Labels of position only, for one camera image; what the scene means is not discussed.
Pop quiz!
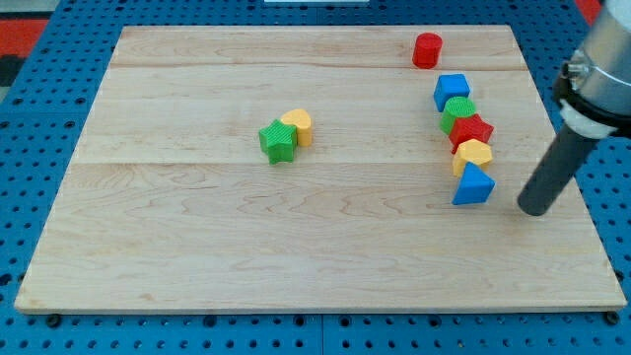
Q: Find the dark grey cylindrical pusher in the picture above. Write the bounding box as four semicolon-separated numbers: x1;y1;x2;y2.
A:
517;124;598;216

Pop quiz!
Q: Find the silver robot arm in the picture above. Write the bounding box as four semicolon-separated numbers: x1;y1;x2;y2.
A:
517;0;630;216

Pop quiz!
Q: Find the yellow hexagon block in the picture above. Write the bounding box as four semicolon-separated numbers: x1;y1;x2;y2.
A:
452;139;493;177

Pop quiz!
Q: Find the blue triangle block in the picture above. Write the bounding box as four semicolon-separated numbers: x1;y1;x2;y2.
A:
452;163;496;205

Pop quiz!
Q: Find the red star block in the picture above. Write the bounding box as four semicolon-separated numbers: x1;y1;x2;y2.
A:
449;113;494;154

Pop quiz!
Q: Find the green cylinder block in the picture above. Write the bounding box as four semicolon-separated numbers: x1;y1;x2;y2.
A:
439;97;477;135

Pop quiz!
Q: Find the blue cube block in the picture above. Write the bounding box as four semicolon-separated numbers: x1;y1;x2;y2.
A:
433;73;470;112

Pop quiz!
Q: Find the red cylinder block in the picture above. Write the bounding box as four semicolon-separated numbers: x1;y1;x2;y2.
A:
412;33;443;69

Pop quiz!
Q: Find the yellow heart block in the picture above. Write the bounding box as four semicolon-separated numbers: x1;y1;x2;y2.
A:
280;108;313;147

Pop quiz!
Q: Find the green star block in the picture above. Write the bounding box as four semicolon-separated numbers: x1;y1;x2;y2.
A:
258;119;297;165

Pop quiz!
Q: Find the wooden board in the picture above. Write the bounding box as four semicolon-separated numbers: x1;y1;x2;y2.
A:
15;26;627;315

